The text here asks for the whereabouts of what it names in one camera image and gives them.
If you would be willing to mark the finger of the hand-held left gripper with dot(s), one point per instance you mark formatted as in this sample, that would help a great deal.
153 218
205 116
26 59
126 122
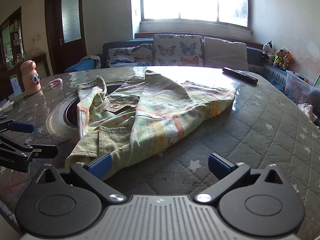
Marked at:
21 127
42 152

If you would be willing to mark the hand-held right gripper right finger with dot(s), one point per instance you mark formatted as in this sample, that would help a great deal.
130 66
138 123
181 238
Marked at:
219 167

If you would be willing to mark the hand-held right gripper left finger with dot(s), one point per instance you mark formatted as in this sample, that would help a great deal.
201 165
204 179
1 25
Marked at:
100 167

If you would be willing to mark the floral patterned tray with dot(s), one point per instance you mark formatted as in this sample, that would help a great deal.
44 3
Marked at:
155 110

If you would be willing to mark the white paper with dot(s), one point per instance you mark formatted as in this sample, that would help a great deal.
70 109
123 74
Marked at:
6 106

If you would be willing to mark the pink cartoon face bottle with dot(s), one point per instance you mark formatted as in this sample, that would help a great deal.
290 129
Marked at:
30 77

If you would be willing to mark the dark wooden side table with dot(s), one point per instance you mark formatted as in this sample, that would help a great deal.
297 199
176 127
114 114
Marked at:
42 62

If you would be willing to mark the dark wooden cabinet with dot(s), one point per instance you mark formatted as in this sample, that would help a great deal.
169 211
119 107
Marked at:
11 47

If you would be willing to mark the black remote control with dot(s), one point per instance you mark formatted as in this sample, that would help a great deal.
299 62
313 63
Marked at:
240 75

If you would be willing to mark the blue cloth bundle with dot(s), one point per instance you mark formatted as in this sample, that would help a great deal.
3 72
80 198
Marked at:
91 60

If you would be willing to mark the white cloth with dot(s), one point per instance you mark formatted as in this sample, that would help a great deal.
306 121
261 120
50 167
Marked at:
308 112

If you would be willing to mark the dark wooden door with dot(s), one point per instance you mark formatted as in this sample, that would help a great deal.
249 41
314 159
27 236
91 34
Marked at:
66 25

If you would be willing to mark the clear plastic storage box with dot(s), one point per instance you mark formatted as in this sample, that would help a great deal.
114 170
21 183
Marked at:
298 87

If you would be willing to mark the beige cushion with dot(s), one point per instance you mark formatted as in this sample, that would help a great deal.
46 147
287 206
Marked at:
225 53

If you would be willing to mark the wide butterfly print cushion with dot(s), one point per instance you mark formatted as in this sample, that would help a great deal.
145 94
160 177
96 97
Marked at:
130 55

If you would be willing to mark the blue sofa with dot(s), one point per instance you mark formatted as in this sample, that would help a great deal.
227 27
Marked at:
253 55

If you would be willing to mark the dog plush toy green vest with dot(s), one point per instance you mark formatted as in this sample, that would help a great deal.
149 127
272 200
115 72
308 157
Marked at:
279 58

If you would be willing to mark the square butterfly print cushion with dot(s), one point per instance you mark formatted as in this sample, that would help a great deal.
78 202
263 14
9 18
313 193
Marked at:
177 48

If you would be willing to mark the orange fox plush toy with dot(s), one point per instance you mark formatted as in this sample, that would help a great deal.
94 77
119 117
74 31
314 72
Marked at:
287 60

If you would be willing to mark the cow plush toy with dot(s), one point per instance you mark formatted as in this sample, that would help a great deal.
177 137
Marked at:
268 48

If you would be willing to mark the window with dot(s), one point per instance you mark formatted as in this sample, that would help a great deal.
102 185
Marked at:
192 0

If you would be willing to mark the white board blue frame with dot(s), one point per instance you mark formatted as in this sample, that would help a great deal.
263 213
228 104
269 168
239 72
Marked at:
15 85

